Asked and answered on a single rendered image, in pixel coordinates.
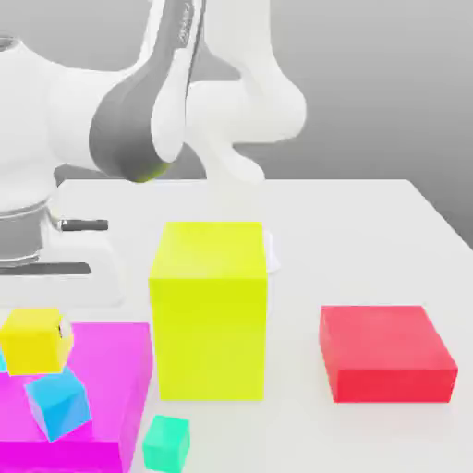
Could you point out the small green cube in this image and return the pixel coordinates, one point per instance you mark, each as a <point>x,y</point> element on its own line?
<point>166,443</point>

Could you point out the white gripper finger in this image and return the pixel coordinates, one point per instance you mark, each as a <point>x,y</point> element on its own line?
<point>67,332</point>

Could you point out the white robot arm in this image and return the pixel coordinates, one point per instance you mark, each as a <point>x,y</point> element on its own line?
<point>33,122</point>

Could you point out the large yellow box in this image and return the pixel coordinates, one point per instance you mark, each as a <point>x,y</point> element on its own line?
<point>208,314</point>

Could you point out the small blue cube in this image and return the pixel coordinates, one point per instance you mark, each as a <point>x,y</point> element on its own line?
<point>2,361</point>
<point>59,404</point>

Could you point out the small yellow cube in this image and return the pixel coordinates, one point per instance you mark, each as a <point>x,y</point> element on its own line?
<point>31,342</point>

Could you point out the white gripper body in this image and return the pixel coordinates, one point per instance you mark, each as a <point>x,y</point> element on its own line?
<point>99,284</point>

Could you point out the large red box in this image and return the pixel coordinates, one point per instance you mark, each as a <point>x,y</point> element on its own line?
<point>388,354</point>

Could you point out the large magenta box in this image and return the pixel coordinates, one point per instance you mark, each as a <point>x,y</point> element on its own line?
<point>111,388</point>

